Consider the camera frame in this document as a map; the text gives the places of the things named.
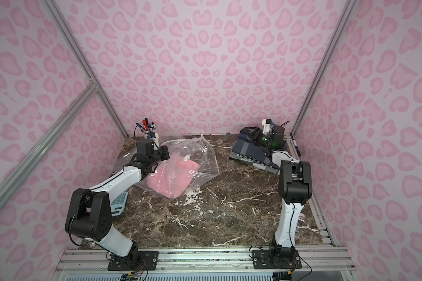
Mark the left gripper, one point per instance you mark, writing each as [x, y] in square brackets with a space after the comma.
[160, 154]

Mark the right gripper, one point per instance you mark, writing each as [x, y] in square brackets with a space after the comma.
[255, 133]

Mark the dark blanket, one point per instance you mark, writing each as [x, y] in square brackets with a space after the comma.
[244, 146]

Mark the grey white checked blanket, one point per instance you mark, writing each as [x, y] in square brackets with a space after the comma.
[258, 165]

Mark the clear plastic vacuum bag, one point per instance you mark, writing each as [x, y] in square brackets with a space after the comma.
[201, 152]

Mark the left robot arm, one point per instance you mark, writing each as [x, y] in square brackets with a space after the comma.
[89, 215]

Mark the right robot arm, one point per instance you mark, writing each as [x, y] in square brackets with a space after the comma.
[294, 188]

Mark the pink folded blanket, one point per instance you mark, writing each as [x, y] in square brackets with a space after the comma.
[172, 177]

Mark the blue marker pen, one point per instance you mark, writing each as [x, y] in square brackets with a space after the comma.
[141, 127]

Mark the light blue calculator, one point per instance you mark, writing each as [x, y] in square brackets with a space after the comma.
[118, 205]

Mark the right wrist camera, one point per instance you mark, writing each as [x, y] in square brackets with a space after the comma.
[267, 126]

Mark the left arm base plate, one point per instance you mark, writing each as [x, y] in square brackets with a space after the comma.
[134, 261]

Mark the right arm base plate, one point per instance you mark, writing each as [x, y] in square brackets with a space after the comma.
[287, 259]

